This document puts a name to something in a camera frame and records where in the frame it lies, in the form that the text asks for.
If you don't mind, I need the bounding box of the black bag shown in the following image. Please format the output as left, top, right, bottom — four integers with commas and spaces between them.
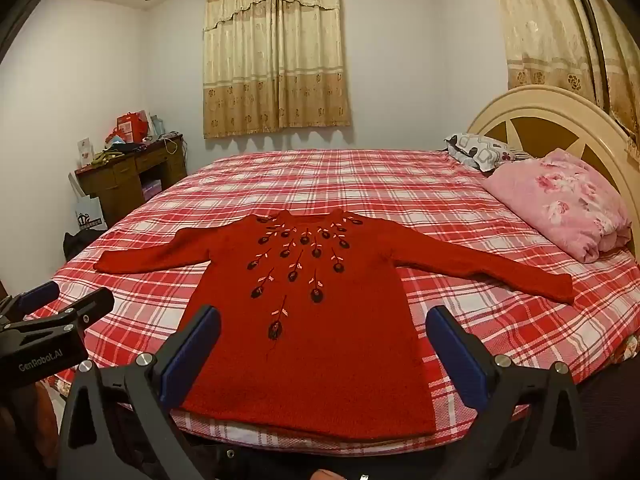
63, 230, 104, 262

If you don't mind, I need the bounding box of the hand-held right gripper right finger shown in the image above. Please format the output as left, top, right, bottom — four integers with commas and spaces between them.
425, 305, 589, 480

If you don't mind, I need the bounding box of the red plaid bed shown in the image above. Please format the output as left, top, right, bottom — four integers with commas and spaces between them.
25, 147, 640, 453

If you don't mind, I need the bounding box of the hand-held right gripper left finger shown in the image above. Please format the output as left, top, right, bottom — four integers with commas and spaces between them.
56, 304, 223, 480

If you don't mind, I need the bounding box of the brown wooden desk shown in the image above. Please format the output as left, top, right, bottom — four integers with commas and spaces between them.
75, 134, 189, 211

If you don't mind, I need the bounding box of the red embroidered knit sweater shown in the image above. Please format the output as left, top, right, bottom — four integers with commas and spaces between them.
94, 208, 576, 442

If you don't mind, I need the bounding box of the olive green cloth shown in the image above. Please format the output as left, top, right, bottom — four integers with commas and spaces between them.
90, 147, 126, 167

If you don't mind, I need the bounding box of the white shopping bag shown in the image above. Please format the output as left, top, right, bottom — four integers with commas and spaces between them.
74, 194, 108, 231

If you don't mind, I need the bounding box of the beige floral window curtain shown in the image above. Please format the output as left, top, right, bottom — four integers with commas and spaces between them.
201, 0, 352, 140

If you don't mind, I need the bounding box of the red gift bag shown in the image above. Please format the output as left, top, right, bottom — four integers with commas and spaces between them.
116, 111, 151, 144

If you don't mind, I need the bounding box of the cream and brown headboard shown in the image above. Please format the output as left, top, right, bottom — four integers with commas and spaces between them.
467, 85, 640, 221

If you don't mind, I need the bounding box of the white grey patterned pillow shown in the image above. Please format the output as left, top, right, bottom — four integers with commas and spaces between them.
444, 132, 538, 176

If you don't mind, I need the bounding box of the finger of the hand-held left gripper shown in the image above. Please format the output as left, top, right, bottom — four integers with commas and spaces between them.
9, 281, 62, 318
30, 287, 116, 334

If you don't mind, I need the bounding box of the pink floral pillow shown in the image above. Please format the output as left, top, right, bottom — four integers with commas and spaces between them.
481, 148, 633, 264

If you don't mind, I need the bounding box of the beige floral tall curtain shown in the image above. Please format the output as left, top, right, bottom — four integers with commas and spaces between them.
487, 0, 640, 141

